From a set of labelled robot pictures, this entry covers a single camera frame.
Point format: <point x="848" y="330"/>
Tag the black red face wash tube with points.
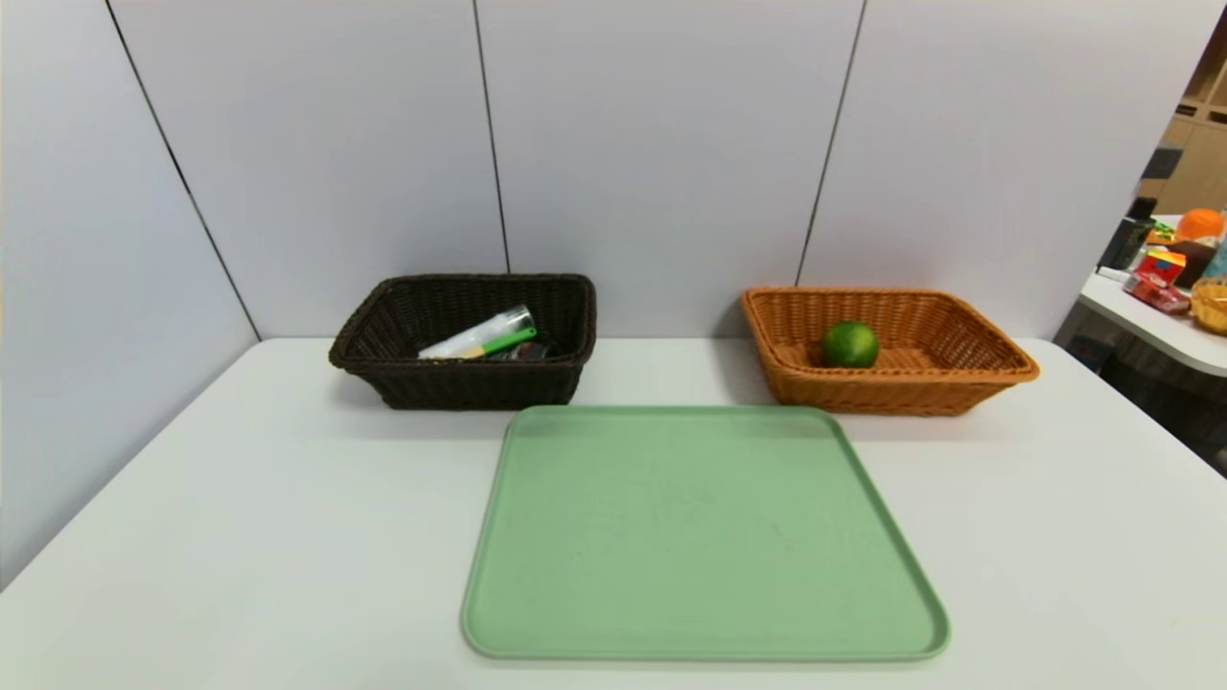
<point x="532" y="352"/>

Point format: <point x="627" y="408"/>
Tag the translucent white plastic bottle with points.
<point x="470" y="337"/>

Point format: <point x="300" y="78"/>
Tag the green lime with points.
<point x="850" y="344"/>

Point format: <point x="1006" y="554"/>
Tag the dark brown wicker basket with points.
<point x="460" y="388"/>

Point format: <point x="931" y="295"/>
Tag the orange wicker basket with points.
<point x="911" y="393"/>

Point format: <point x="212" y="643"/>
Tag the light green plastic tray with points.
<point x="700" y="537"/>

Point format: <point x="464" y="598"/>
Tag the black upright bottle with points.
<point x="1124" y="241"/>

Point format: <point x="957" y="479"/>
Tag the white side table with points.
<point x="1150" y="328"/>

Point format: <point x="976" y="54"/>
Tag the red snack packet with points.
<point x="1158" y="295"/>

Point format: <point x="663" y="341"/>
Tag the red yellow toy box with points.
<point x="1162" y="264"/>

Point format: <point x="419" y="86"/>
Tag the grey sign plate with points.
<point x="1162" y="161"/>

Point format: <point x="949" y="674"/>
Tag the dark brown box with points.
<point x="1197" y="261"/>

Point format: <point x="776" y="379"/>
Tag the yellow bowl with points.
<point x="1212" y="305"/>

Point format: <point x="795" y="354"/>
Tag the orange ball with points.
<point x="1202" y="224"/>

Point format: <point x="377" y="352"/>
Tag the wooden shelf unit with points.
<point x="1204" y="163"/>

